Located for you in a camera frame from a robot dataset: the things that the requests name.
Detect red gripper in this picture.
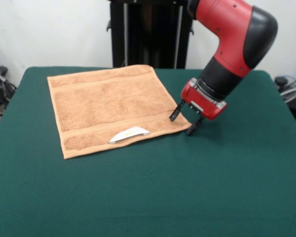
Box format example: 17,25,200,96
169,78,228,137

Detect tan terry towel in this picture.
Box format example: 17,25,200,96
46,64,193,160

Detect dark green table cloth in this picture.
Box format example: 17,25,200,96
0,66,296,237

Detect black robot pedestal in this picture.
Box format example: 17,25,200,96
106,0,196,69

